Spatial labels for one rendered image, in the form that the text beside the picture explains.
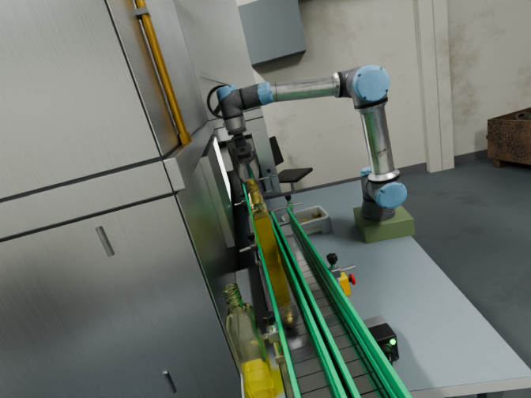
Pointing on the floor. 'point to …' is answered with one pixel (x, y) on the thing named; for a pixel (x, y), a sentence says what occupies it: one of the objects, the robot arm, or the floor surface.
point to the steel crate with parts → (510, 138)
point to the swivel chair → (287, 169)
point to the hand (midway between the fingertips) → (250, 181)
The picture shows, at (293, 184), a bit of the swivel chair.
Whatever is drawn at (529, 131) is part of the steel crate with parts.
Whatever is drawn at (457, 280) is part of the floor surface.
